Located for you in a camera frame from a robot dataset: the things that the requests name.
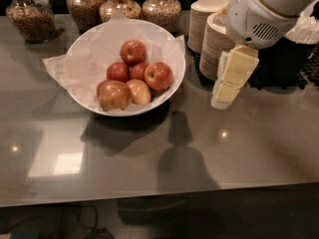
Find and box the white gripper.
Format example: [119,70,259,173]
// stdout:
[210,0,314,110]

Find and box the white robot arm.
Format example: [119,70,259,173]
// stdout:
[211,0,314,110]

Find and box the front paper bowl stack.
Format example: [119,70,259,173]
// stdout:
[199,3,234,82]

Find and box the paper bowl stack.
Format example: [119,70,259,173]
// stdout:
[199,3,234,82]
[187,0,229,54]

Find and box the rear paper bowl stack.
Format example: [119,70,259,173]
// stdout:
[187,0,229,54]

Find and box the white bowl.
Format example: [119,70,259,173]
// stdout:
[64,18,186,118]

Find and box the front pale apple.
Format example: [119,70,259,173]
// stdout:
[127,79,152,105]

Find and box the middle small red apple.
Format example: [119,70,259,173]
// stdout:
[130,63,148,81]

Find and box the front large yellow-red apple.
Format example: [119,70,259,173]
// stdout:
[98,80,133,112]

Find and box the black rubber mat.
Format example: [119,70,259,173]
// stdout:
[189,49,319,90]

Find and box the glass cereal jar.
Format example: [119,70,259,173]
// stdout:
[99,0,142,22]
[6,0,56,43]
[66,0,105,33]
[142,0,181,32]

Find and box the white paper liner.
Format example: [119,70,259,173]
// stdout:
[42,11,186,116]

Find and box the left glass cereal jar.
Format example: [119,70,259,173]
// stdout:
[6,0,56,43]

